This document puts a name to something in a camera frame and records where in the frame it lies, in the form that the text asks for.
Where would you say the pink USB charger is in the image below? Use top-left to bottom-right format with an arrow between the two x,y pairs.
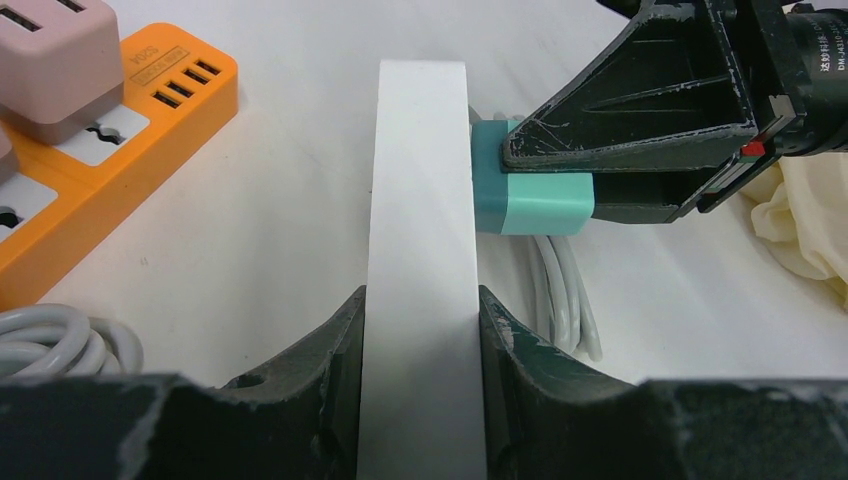
1,0 -> 124,145

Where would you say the grey coiled cable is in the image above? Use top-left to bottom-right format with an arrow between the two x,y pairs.
0,303 -> 146,380

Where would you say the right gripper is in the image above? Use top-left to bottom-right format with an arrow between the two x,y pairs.
502,1 -> 847,224

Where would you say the cream cloth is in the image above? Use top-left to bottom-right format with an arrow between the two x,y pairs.
740,153 -> 847,308

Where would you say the teal USB charger plug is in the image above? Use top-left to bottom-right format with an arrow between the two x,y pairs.
471,120 -> 595,236

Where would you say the orange power strip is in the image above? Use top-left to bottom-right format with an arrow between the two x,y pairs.
1,23 -> 239,309

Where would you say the white strip coiled cable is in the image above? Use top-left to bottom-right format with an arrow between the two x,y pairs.
490,111 -> 605,364

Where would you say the white power strip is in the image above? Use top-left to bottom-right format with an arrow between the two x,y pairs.
358,60 -> 486,479

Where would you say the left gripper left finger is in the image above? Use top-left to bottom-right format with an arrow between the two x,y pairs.
1,288 -> 366,479

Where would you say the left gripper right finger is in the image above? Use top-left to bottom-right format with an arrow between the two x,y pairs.
479,287 -> 847,479

